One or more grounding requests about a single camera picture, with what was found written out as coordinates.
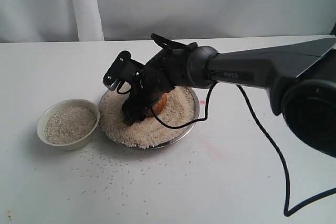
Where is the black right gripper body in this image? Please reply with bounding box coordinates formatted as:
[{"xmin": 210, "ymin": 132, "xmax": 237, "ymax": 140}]
[{"xmin": 125, "ymin": 50, "xmax": 192, "ymax": 101}]

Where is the brown wooden cup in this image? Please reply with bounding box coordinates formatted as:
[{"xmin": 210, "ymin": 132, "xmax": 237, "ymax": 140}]
[{"xmin": 145, "ymin": 93, "xmax": 167, "ymax": 117}]

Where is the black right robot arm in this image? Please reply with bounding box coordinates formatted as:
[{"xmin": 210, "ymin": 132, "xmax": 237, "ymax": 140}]
[{"xmin": 117, "ymin": 35, "xmax": 335, "ymax": 156}]

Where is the rice in steel tray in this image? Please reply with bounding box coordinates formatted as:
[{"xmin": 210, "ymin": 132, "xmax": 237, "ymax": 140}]
[{"xmin": 100, "ymin": 84, "xmax": 196, "ymax": 148}]

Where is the cream ceramic bowl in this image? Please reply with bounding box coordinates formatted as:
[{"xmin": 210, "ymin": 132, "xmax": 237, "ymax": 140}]
[{"xmin": 36, "ymin": 99, "xmax": 100, "ymax": 151}]

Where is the rice in cream bowl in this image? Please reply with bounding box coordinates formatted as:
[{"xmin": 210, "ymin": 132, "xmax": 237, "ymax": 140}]
[{"xmin": 45, "ymin": 106, "xmax": 96, "ymax": 145}]

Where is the spilled rice on table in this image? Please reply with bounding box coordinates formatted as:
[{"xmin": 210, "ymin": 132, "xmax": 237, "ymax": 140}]
[{"xmin": 69, "ymin": 146, "xmax": 184, "ymax": 213}]

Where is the round steel tray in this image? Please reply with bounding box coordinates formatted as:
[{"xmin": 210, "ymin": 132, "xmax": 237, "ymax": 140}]
[{"xmin": 98, "ymin": 83, "xmax": 201, "ymax": 151}]

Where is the white backdrop curtain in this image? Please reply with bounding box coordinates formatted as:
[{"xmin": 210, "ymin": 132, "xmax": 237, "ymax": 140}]
[{"xmin": 1, "ymin": 0, "xmax": 335, "ymax": 42}]

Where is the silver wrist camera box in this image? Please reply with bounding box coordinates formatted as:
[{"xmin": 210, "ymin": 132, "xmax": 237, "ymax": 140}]
[{"xmin": 103, "ymin": 50, "xmax": 131, "ymax": 91}]

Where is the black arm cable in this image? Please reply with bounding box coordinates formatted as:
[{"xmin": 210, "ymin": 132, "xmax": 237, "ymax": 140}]
[{"xmin": 117, "ymin": 33, "xmax": 336, "ymax": 217}]

